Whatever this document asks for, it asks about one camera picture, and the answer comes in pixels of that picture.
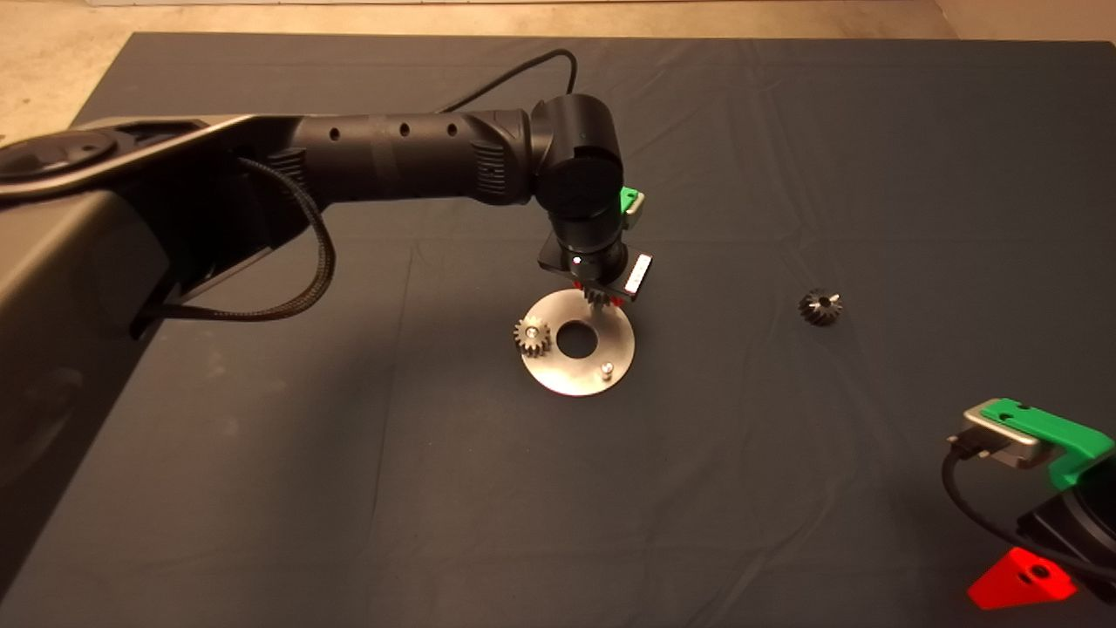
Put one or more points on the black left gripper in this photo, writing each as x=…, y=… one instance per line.
x=602, y=266

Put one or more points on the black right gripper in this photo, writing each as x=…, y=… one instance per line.
x=1090, y=532

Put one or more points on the steel spur gear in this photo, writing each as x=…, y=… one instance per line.
x=597, y=295
x=532, y=337

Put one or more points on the round metal carrier plate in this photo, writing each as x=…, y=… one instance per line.
x=593, y=375

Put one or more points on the dark bevel gear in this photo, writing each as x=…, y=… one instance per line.
x=819, y=308

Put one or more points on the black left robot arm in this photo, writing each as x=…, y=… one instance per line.
x=392, y=161

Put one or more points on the dark grey table cloth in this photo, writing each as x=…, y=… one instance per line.
x=785, y=174

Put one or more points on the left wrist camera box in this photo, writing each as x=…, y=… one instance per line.
x=638, y=212

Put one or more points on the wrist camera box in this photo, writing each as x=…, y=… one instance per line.
x=998, y=436
x=638, y=212

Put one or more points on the left green camera mount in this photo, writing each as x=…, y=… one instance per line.
x=628, y=199

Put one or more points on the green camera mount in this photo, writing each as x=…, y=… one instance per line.
x=1059, y=436
x=628, y=199

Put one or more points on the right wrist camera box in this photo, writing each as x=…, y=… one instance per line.
x=998, y=436

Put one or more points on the right green camera mount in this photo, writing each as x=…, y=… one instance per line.
x=1059, y=436

